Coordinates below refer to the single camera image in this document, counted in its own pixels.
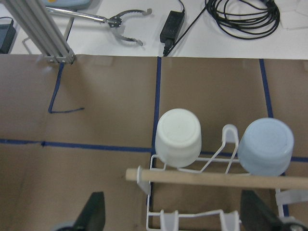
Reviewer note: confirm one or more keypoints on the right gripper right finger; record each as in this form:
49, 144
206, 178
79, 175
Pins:
257, 216

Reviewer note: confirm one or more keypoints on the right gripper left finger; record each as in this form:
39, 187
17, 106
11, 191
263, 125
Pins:
91, 218

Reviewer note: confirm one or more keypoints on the light blue cup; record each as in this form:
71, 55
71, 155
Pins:
266, 147

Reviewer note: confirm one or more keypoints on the white ikea cup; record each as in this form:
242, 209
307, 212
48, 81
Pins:
178, 139

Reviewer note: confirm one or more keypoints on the wooden rack dowel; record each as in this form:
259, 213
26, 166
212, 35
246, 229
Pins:
217, 179

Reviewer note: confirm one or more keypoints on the green grabber tool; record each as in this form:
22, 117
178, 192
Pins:
114, 22

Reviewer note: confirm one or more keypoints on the black power adapter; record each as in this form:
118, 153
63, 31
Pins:
172, 26

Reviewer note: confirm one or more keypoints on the blue teach pendant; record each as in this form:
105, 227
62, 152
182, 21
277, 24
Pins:
68, 4

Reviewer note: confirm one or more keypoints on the white wire cup rack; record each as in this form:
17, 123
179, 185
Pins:
182, 207

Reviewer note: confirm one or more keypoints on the aluminium frame post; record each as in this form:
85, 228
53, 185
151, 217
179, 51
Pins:
34, 19

